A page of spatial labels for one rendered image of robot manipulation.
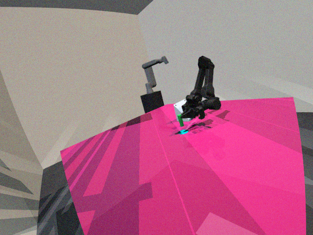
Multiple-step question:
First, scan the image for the cyan circle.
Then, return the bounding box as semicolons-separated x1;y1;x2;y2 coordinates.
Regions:
178;130;188;135

